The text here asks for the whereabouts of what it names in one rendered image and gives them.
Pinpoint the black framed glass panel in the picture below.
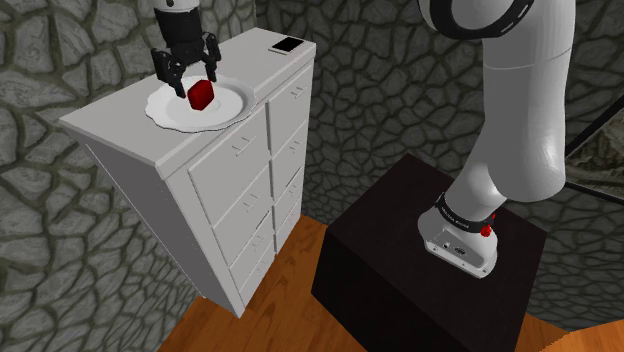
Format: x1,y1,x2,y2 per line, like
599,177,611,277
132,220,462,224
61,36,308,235
564,93,624,206

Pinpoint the black and white phone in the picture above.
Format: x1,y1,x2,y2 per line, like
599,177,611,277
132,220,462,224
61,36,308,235
267,36,306,56

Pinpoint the red apple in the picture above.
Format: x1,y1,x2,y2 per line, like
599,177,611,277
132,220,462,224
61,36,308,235
186,79,216,112

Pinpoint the white chest of drawers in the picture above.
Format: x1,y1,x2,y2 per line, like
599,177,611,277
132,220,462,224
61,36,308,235
58,26,318,320

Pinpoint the dark robot stand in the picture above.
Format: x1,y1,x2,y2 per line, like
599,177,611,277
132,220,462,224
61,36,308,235
310,152,549,352

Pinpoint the white scalloped plate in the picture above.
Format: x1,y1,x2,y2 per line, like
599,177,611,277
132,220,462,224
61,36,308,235
144,76,258,134

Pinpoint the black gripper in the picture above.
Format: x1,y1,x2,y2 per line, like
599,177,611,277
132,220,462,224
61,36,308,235
149,6,223,99

